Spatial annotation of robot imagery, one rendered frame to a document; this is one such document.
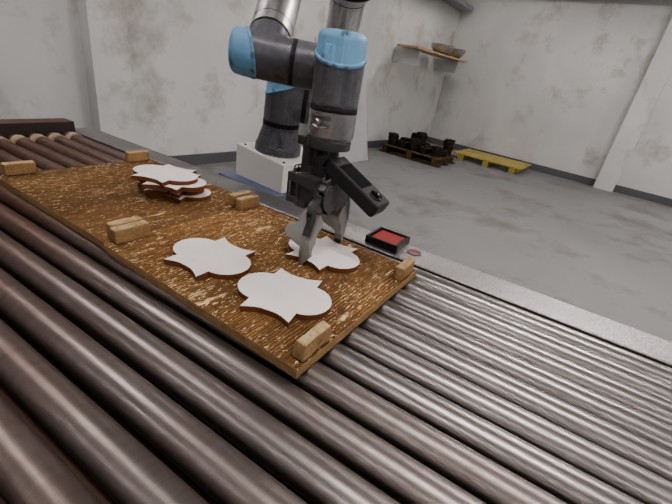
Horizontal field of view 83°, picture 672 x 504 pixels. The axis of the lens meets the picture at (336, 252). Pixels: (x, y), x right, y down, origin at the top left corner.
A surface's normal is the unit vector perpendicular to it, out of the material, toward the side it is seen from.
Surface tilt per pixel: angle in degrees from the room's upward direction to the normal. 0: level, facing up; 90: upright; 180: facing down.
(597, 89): 90
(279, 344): 0
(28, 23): 90
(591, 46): 90
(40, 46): 90
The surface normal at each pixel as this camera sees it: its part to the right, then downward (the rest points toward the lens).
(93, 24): 0.76, 0.39
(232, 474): -0.06, -0.70
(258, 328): 0.15, -0.89
